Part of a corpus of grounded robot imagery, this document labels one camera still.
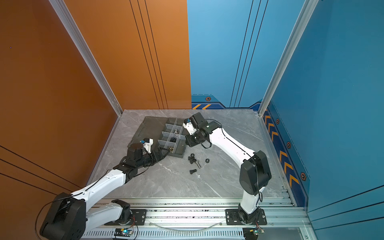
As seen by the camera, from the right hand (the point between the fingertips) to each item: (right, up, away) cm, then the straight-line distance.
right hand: (187, 142), depth 84 cm
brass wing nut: (-12, -6, +14) cm, 19 cm away
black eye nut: (-11, 0, +18) cm, 21 cm away
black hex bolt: (+2, -19, +6) cm, 20 cm away
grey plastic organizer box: (-15, +4, +19) cm, 25 cm away
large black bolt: (+2, -12, +10) cm, 16 cm away
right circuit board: (+32, -42, -13) cm, 54 cm away
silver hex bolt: (+6, -15, +8) cm, 18 cm away
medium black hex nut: (+12, -13, +9) cm, 19 cm away
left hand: (-12, -6, 0) cm, 13 cm away
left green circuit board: (-30, -42, -13) cm, 53 cm away
